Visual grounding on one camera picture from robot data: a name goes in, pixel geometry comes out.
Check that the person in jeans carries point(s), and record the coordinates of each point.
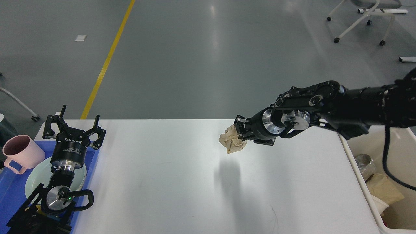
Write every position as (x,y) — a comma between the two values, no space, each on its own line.
(7,132)

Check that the aluminium foil tray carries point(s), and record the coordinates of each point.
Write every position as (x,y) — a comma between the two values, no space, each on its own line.
(365,165)

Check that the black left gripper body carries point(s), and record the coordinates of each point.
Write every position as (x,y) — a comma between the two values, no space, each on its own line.
(70,149)

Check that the light green plate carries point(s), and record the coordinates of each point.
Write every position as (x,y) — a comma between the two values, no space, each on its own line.
(42,174)

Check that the grey chair frame left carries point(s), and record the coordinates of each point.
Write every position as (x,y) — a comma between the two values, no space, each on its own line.
(35,117)

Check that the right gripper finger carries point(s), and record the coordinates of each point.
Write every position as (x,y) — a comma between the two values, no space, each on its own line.
(246,136)
(242,124)

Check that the brown paper ball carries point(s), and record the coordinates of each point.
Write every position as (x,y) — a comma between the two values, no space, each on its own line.
(229,139)

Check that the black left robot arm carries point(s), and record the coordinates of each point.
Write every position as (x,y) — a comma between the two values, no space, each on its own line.
(48,208)

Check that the white office chair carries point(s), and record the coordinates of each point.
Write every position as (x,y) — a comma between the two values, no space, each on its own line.
(376,8)

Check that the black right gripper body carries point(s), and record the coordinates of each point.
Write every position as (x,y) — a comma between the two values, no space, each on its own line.
(265,126)

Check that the pink mug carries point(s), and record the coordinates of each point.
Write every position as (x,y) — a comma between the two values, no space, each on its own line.
(24,151)

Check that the white paper cup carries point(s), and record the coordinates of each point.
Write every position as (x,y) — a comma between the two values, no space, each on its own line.
(381,206)

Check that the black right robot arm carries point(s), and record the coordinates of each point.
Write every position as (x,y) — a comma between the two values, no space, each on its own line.
(329,105)

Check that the white plastic bin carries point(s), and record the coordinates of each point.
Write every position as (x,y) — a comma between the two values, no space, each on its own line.
(401,162)

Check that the white floor bar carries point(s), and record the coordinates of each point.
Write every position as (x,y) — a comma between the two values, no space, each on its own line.
(407,59)

